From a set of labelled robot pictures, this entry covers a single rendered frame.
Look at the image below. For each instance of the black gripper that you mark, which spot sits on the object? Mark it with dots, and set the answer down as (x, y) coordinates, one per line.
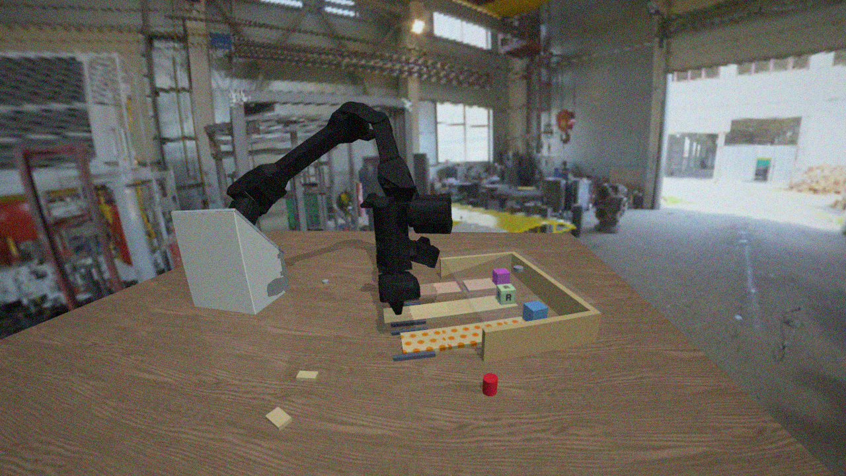
(395, 284)

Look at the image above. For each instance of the beige strip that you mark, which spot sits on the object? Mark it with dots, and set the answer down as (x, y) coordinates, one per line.
(430, 312)

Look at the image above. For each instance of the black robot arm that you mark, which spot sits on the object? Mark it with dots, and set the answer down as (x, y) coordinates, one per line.
(402, 206)

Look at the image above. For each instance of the red cylinder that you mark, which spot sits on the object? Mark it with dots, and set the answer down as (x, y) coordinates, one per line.
(489, 385)

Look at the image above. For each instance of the cream strip with orange polka dots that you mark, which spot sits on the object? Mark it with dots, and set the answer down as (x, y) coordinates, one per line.
(445, 338)

